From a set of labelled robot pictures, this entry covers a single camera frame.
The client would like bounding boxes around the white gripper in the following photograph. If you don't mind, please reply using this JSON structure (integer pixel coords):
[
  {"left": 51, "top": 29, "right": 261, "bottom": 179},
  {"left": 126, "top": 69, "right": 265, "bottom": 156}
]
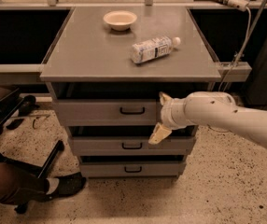
[{"left": 148, "top": 91, "right": 191, "bottom": 145}]

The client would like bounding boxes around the grey top drawer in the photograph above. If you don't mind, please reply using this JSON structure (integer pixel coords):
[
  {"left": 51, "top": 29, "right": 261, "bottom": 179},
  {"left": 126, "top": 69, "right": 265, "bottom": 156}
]
[{"left": 52, "top": 99, "right": 162, "bottom": 126}]

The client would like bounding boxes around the grey drawer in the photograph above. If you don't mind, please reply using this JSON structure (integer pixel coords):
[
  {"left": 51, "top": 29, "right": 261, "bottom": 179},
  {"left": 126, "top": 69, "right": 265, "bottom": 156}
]
[
  {"left": 52, "top": 99, "right": 162, "bottom": 126},
  {"left": 68, "top": 137, "right": 195, "bottom": 156},
  {"left": 79, "top": 161, "right": 186, "bottom": 178}
]

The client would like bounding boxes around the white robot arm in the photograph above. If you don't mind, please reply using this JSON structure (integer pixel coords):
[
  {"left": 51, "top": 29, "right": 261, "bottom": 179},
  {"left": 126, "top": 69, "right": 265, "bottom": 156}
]
[{"left": 148, "top": 91, "right": 267, "bottom": 148}]

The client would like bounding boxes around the grey bottom drawer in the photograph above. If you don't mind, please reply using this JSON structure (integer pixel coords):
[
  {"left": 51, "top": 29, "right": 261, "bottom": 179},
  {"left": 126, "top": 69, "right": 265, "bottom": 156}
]
[{"left": 79, "top": 161, "right": 186, "bottom": 178}]

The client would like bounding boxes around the grey drawer cabinet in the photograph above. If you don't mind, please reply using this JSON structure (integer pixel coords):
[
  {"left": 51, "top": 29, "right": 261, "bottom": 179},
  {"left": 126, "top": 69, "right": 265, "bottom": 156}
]
[{"left": 39, "top": 6, "right": 222, "bottom": 179}]

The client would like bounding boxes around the grey middle drawer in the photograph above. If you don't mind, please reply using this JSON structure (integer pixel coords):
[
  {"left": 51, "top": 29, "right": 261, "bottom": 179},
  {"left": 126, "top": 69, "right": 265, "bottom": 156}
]
[{"left": 68, "top": 137, "right": 195, "bottom": 156}]

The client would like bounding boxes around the plastic bottle with label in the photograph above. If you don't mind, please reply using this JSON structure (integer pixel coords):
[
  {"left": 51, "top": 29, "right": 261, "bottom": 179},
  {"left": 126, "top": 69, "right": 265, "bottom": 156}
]
[{"left": 131, "top": 35, "right": 181, "bottom": 64}]

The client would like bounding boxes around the beige bowl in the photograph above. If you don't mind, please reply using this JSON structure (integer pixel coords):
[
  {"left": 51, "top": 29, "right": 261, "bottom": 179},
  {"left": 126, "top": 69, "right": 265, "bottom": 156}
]
[{"left": 103, "top": 10, "right": 137, "bottom": 31}]

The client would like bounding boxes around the black office chair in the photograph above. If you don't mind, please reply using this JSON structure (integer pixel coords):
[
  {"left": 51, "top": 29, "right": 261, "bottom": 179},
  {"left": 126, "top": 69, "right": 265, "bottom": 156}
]
[{"left": 0, "top": 83, "right": 65, "bottom": 216}]

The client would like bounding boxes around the person's leg with shoe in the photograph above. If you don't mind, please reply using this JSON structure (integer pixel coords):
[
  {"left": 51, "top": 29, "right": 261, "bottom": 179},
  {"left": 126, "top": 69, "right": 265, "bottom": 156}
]
[{"left": 0, "top": 162, "right": 86, "bottom": 205}]

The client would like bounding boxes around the white cable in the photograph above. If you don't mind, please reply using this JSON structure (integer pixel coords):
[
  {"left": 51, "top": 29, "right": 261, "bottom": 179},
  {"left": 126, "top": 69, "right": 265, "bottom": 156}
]
[{"left": 217, "top": 7, "right": 253, "bottom": 93}]

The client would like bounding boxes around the grey metal frame rail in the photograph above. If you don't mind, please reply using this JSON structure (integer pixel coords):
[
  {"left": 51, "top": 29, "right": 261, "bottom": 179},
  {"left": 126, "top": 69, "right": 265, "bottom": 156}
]
[{"left": 0, "top": 64, "right": 44, "bottom": 85}]

